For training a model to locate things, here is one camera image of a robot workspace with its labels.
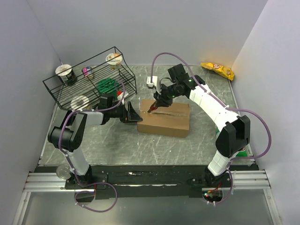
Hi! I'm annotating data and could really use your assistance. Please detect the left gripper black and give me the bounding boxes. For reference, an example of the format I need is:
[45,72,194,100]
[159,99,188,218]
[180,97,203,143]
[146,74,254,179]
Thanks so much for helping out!
[108,101,142,123]

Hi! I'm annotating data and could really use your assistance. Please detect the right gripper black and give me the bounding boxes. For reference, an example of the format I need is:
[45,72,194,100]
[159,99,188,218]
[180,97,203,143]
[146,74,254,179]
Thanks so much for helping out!
[154,82,180,108]

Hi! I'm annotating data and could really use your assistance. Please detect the red black utility knife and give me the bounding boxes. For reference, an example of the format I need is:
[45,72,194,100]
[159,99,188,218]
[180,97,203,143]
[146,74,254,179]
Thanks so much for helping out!
[147,102,158,113]

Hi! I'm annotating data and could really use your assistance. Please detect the brown cardboard express box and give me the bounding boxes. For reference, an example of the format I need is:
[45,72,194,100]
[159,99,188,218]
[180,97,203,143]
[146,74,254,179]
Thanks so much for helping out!
[137,99,190,138]

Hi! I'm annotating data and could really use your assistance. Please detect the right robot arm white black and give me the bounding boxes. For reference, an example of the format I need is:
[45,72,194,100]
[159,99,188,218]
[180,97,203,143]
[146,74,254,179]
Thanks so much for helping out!
[146,64,250,187]

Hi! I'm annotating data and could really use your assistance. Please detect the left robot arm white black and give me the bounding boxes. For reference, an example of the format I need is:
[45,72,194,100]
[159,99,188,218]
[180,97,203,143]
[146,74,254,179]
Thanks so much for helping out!
[47,94,143,188]

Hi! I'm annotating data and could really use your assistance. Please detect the green lidded jar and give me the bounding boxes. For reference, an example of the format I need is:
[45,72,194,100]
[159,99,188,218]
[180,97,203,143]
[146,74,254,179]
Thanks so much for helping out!
[96,78,117,96]

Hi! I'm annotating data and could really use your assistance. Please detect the yogurt cup peach label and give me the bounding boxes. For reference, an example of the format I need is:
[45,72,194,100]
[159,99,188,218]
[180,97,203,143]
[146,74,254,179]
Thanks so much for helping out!
[105,53,123,70]

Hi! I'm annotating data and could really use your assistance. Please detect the small purple yogurt cup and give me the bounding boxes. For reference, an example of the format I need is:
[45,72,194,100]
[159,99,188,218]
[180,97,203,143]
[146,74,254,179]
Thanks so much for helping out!
[82,66,93,79]

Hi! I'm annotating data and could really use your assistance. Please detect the yellow lays chips bag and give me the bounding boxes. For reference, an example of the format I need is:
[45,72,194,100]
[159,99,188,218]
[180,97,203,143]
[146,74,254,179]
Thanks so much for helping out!
[200,62,235,81]

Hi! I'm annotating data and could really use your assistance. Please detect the dark labelled yogurt cup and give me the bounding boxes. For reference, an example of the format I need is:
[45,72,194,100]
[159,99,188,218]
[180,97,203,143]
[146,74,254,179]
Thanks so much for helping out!
[55,64,77,86]

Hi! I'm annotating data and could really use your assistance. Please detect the orange labelled tin can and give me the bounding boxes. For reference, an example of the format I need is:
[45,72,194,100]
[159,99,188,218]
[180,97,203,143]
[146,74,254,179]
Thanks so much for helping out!
[56,164,71,180]

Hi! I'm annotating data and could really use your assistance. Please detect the green cassava chips bag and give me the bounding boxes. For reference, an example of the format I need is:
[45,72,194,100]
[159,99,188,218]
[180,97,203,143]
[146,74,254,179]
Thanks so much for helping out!
[236,148,248,157]

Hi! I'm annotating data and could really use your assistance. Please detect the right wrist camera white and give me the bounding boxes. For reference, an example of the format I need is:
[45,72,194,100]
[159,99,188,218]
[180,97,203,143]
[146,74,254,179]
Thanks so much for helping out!
[146,76,161,94]

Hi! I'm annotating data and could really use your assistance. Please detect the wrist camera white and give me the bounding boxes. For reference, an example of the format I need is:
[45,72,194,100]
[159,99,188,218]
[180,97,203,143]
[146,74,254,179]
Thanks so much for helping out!
[146,76,161,94]
[117,90,128,103]

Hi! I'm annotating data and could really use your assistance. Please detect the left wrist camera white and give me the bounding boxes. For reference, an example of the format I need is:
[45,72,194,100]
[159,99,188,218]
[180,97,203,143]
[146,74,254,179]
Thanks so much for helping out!
[117,90,128,103]

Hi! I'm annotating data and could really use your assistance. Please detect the black wire rack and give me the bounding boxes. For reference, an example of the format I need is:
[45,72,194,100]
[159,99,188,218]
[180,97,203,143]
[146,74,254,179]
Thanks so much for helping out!
[43,46,137,110]

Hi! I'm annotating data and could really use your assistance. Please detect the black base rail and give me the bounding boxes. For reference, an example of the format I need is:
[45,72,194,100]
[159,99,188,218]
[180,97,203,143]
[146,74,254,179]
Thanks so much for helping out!
[35,164,258,200]

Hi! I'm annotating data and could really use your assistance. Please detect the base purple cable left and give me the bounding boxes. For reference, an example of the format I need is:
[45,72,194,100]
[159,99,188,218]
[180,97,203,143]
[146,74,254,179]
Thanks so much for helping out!
[74,182,118,213]

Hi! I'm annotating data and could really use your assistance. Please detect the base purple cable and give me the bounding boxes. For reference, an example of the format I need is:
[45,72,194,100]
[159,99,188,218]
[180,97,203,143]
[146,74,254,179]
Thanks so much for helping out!
[74,182,118,213]
[207,168,236,207]

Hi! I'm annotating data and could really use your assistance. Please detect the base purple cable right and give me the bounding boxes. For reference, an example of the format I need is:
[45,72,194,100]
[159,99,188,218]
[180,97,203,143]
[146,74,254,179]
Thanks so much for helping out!
[207,168,236,207]

